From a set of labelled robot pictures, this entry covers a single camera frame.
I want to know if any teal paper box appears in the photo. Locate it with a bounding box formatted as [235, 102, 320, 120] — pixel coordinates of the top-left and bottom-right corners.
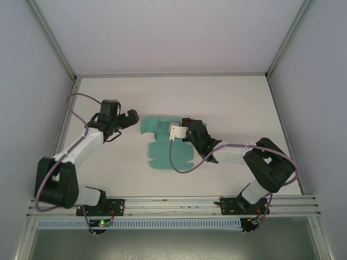
[139, 115, 209, 171]

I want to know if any left circuit board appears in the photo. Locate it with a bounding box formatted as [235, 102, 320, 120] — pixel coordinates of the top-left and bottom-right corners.
[91, 219, 114, 228]

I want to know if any left aluminium side rail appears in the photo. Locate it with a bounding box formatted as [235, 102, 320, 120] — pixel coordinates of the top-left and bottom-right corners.
[40, 80, 80, 163]

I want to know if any aluminium side rail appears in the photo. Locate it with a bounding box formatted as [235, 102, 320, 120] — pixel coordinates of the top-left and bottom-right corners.
[266, 77, 306, 195]
[40, 80, 80, 163]

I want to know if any aluminium frame crossbar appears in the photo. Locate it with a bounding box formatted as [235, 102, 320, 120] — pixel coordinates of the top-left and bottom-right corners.
[74, 71, 269, 78]

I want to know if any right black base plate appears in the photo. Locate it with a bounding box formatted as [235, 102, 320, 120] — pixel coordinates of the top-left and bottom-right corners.
[214, 197, 268, 217]

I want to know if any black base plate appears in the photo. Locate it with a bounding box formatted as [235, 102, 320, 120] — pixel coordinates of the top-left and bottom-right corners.
[75, 198, 126, 217]
[214, 197, 268, 217]

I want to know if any aluminium mounting rail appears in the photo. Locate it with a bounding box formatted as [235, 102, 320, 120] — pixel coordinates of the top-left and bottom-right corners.
[25, 194, 323, 218]

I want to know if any right aluminium side rail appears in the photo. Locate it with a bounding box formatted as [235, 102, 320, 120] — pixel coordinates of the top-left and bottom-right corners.
[266, 77, 306, 195]

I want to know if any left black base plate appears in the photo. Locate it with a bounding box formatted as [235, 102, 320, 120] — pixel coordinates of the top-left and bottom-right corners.
[75, 198, 126, 217]

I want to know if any slotted white cable duct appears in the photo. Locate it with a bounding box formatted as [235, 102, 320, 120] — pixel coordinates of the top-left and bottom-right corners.
[36, 218, 242, 230]

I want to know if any left aluminium frame post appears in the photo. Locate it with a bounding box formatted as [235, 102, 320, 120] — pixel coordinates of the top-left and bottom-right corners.
[27, 0, 79, 81]

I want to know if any aluminium frame post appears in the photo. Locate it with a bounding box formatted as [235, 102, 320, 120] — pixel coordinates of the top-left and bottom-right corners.
[27, 0, 79, 81]
[265, 0, 315, 80]

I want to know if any right aluminium frame post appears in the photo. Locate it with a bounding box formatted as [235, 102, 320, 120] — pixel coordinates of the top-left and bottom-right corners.
[265, 0, 315, 80]

